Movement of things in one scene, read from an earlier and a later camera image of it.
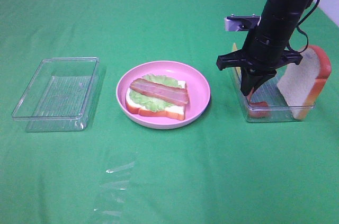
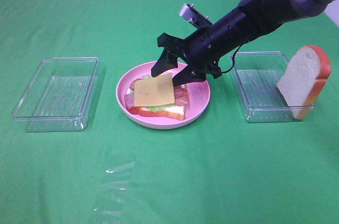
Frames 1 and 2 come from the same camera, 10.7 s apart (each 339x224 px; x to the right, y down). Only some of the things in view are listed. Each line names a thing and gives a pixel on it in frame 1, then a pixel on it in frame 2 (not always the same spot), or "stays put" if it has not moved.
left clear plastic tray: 59,98 stays put
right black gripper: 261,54 -> 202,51
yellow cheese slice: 238,68 -> 155,91
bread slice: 301,84 stays put
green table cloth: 220,169 stays put
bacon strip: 257,109 -> 181,95
